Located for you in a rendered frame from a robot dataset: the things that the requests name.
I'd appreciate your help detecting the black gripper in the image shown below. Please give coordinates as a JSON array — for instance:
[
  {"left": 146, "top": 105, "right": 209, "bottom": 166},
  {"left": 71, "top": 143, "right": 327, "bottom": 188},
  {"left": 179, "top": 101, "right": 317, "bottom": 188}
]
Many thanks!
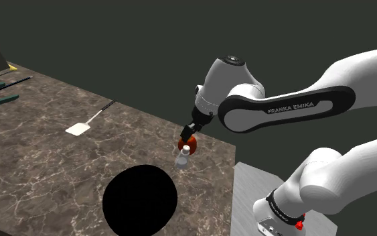
[{"left": 179, "top": 106, "right": 215, "bottom": 143}]

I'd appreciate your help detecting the red apple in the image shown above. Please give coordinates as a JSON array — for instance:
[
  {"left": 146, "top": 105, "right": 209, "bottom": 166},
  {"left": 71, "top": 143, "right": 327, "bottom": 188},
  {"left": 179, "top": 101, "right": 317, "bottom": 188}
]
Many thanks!
[{"left": 177, "top": 135, "right": 198, "bottom": 156}]

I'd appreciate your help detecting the white salt shaker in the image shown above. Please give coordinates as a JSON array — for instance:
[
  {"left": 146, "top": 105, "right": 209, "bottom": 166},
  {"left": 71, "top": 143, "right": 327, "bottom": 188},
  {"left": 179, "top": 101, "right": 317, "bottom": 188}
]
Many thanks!
[{"left": 173, "top": 145, "right": 192, "bottom": 170}]

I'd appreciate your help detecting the black round bowl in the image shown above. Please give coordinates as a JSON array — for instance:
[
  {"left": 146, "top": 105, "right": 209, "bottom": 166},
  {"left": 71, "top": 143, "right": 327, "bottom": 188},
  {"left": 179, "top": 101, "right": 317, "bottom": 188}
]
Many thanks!
[{"left": 102, "top": 164, "right": 179, "bottom": 236}]

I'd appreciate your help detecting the grey robot stand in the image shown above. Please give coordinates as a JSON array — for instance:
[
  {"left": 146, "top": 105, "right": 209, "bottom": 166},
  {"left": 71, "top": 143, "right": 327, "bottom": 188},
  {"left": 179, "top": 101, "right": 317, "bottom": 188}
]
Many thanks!
[{"left": 230, "top": 161, "right": 338, "bottom": 236}]

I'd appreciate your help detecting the black pen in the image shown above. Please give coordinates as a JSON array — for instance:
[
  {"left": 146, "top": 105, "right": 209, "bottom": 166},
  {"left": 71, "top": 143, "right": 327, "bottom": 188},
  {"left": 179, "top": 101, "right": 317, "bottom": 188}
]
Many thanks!
[{"left": 0, "top": 76, "right": 33, "bottom": 92}]

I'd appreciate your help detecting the white spatula with black handle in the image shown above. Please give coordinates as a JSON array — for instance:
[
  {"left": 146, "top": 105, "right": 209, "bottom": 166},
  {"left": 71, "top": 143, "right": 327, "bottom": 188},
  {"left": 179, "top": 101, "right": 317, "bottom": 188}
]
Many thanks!
[{"left": 64, "top": 99, "right": 117, "bottom": 137}]

